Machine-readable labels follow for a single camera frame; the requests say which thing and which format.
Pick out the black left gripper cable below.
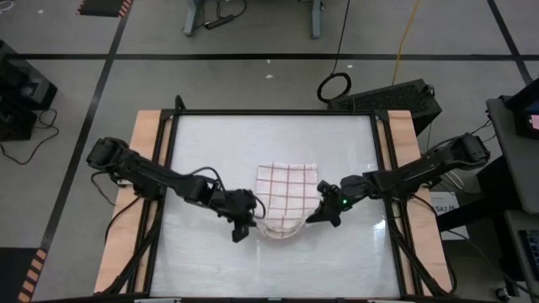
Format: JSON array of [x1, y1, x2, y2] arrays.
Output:
[[191, 166, 267, 221]]

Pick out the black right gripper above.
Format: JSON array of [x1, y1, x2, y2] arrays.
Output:
[[305, 174, 371, 228]]

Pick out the yellow hanging cable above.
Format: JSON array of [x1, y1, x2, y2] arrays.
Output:
[[391, 0, 422, 87]]

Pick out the black computer tower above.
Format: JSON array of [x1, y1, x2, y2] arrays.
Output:
[[327, 78, 443, 136]]

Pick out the black hazard-striped floor mat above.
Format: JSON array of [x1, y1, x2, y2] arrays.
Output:
[[0, 247, 49, 303], [77, 0, 134, 19]]

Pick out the black table frame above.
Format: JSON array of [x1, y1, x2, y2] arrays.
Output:
[[125, 108, 458, 303]]

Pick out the black hanging cable with coil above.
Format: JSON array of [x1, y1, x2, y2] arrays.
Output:
[[316, 0, 353, 104]]

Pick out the black floor cable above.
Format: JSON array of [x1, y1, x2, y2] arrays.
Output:
[[0, 108, 61, 166]]

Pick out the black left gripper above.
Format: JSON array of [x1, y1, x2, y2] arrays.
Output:
[[212, 188, 259, 244]]

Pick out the white paper label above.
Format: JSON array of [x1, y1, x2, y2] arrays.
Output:
[[429, 191, 461, 241]]

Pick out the gray laptop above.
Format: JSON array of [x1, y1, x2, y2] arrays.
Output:
[[520, 229, 539, 277]]

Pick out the gray desk leg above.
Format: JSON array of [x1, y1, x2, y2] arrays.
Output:
[[182, 0, 203, 37], [310, 0, 323, 40]]

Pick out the black equipment stack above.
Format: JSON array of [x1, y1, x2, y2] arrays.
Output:
[[0, 40, 59, 142]]

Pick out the black power strip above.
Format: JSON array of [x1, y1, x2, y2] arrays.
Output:
[[204, 14, 236, 31]]

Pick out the black desk monitor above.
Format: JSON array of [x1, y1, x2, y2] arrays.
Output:
[[504, 77, 539, 141]]

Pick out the wooden table side board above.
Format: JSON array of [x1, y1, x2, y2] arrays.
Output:
[[93, 109, 163, 295], [387, 109, 454, 295]]

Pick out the white red-checked towel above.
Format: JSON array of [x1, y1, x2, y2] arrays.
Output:
[[254, 162, 319, 240]]

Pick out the gray desk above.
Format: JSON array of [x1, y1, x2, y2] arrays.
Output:
[[486, 95, 539, 215], [503, 209, 539, 295]]

